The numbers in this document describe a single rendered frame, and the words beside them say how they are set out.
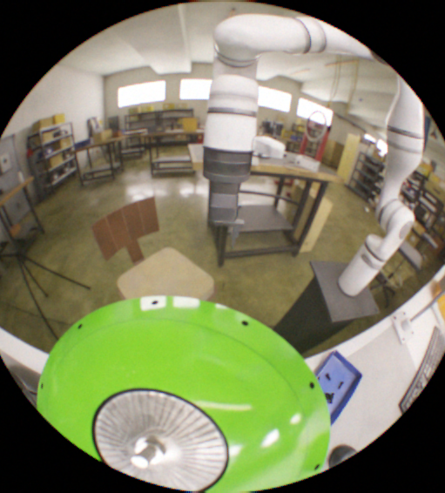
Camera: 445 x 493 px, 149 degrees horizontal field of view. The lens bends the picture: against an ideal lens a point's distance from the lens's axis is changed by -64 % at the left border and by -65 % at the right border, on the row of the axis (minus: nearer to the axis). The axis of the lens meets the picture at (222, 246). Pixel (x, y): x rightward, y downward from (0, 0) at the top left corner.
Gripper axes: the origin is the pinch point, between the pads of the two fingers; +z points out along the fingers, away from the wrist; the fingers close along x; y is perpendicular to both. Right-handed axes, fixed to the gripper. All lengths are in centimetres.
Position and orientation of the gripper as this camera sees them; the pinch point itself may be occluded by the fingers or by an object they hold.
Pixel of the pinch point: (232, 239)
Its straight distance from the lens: 34.6
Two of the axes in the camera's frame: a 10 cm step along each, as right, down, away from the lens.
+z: -0.8, 7.4, 6.7
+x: -0.3, 6.7, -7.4
